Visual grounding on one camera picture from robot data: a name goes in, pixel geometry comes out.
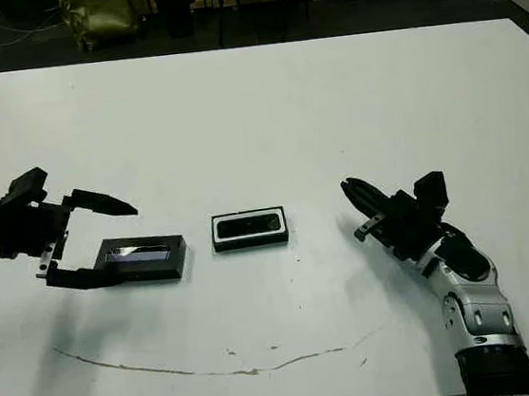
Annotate black box base white inlay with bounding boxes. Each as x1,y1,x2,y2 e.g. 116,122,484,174
207,204,293,255

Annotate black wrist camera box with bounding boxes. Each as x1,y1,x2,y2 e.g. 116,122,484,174
411,169,452,220
3,165,52,211

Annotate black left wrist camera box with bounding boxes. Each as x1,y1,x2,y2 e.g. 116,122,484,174
3,165,52,211

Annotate black mesh office chair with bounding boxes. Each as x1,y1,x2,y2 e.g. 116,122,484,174
213,0,324,49

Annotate black trash bin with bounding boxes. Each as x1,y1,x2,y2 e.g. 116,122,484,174
154,0,201,41

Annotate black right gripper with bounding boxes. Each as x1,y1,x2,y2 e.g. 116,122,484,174
338,167,448,272

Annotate black glossy box lid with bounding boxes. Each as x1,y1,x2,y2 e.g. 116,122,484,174
89,229,194,292

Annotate yellow-green crumpled sack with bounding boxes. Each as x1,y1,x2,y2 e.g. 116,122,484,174
57,0,142,54

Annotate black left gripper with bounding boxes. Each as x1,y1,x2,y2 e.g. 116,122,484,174
0,182,148,303

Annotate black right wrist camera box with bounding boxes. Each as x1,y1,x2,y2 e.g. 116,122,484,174
411,169,452,220

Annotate slim black camera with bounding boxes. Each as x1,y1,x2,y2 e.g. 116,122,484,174
214,210,284,240

